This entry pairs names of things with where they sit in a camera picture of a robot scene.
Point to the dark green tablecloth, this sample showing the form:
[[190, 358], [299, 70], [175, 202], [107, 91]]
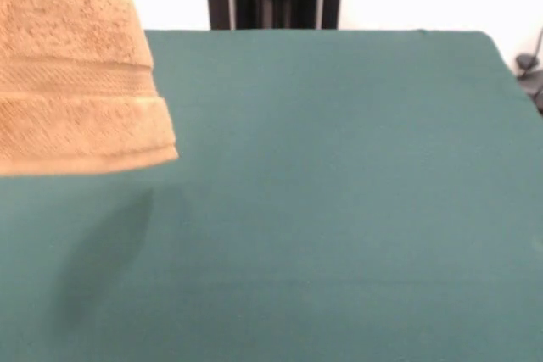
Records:
[[339, 209]]

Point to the black clamp mount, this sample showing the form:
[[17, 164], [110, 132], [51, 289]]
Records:
[[528, 63]]

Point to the orange terry towel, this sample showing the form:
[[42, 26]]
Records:
[[76, 82]]

